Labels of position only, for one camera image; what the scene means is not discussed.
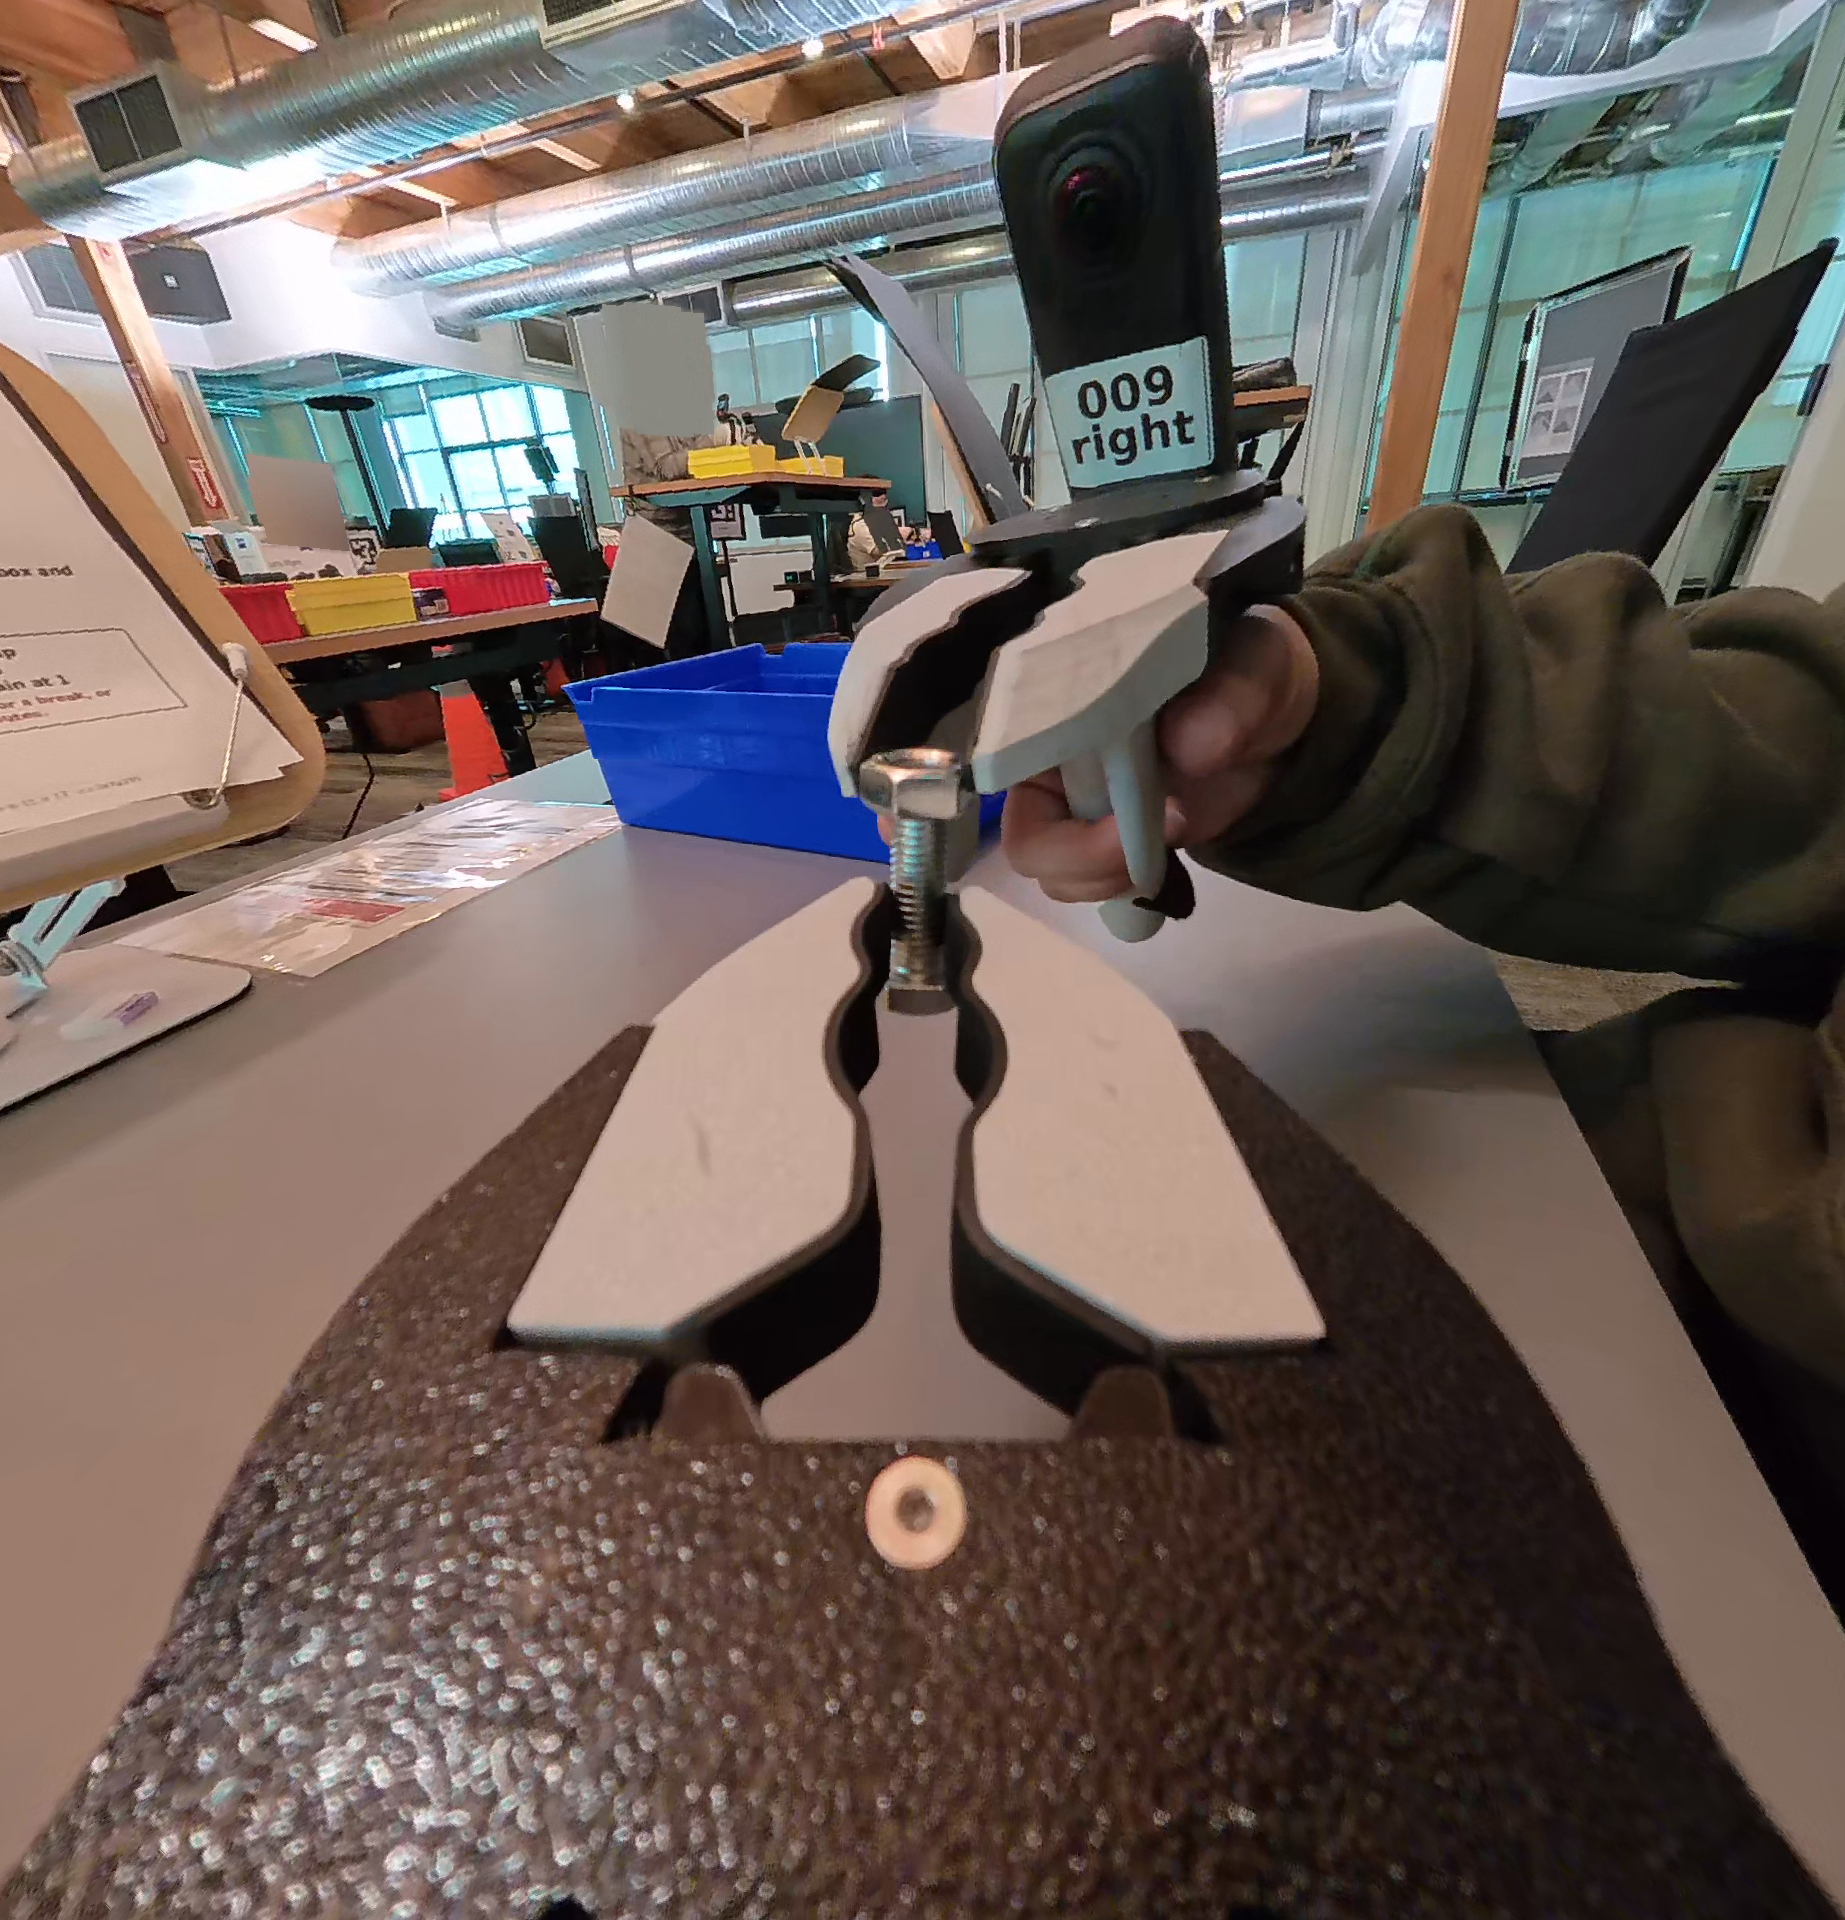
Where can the red storage bin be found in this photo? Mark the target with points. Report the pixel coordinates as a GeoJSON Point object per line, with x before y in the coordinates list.
{"type": "Point", "coordinates": [481, 586]}
{"type": "Point", "coordinates": [257, 611]}

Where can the grey desk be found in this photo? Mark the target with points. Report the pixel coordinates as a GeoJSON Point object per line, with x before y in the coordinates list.
{"type": "Point", "coordinates": [338, 1139]}

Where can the wood-top office table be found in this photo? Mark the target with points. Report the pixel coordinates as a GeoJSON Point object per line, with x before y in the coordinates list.
{"type": "Point", "coordinates": [455, 621]}
{"type": "Point", "coordinates": [759, 487]}

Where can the grey flat panel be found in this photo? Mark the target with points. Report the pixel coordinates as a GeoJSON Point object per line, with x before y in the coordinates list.
{"type": "Point", "coordinates": [648, 581]}

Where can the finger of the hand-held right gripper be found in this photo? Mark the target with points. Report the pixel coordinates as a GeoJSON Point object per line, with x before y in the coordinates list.
{"type": "Point", "coordinates": [898, 659]}
{"type": "Point", "coordinates": [1100, 659]}

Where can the person's right forearm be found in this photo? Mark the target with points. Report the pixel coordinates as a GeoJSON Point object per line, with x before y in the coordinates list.
{"type": "Point", "coordinates": [1536, 748]}

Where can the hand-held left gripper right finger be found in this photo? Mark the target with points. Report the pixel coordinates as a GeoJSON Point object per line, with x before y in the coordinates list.
{"type": "Point", "coordinates": [1116, 1156]}

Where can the silver hex bolt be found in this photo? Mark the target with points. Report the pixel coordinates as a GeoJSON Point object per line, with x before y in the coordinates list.
{"type": "Point", "coordinates": [914, 779]}

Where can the yellow storage bin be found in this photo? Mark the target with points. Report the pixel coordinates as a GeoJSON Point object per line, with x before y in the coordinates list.
{"type": "Point", "coordinates": [733, 464]}
{"type": "Point", "coordinates": [352, 603]}

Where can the orange traffic cone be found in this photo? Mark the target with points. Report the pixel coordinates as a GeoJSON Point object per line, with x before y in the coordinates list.
{"type": "Point", "coordinates": [474, 748]}

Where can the person's olive jacket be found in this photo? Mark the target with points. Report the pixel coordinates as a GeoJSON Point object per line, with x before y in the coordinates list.
{"type": "Point", "coordinates": [1761, 1139]}

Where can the black curved panel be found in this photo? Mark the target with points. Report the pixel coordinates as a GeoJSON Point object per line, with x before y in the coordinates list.
{"type": "Point", "coordinates": [936, 375]}

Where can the silver ventilation duct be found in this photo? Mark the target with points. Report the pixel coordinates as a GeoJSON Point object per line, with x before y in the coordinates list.
{"type": "Point", "coordinates": [636, 209]}
{"type": "Point", "coordinates": [338, 104]}

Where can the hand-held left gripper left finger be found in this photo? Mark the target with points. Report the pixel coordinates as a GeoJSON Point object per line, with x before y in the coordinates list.
{"type": "Point", "coordinates": [711, 1139]}

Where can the person's right hand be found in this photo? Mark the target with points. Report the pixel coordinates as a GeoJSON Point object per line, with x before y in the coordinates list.
{"type": "Point", "coordinates": [1244, 722]}

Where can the black fabric panel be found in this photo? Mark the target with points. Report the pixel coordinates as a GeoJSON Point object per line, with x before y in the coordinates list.
{"type": "Point", "coordinates": [1718, 433]}

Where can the clear plastic sleeve sheet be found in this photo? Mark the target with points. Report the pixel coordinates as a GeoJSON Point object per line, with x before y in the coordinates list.
{"type": "Point", "coordinates": [381, 877]}

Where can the brown document holder board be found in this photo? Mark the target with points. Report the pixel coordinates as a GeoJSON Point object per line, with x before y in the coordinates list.
{"type": "Point", "coordinates": [112, 877]}

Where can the black wall speaker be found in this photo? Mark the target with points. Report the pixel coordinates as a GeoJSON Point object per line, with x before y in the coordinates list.
{"type": "Point", "coordinates": [178, 281]}

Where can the grey pinboard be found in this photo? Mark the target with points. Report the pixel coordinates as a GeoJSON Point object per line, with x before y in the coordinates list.
{"type": "Point", "coordinates": [1611, 343]}

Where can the blue plastic bin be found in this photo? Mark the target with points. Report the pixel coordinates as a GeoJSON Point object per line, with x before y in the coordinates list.
{"type": "Point", "coordinates": [696, 748]}

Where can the dark steel hex nut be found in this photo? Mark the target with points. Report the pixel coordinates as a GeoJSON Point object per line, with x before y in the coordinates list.
{"type": "Point", "coordinates": [920, 985]}

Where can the wooden support post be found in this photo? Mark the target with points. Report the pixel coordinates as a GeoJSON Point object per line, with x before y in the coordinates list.
{"type": "Point", "coordinates": [141, 375]}
{"type": "Point", "coordinates": [1448, 256]}

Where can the printed instruction sheet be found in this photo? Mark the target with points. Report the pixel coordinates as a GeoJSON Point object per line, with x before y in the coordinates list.
{"type": "Point", "coordinates": [51, 673]}

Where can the white document holder base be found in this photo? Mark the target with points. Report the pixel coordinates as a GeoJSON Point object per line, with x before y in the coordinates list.
{"type": "Point", "coordinates": [204, 983]}

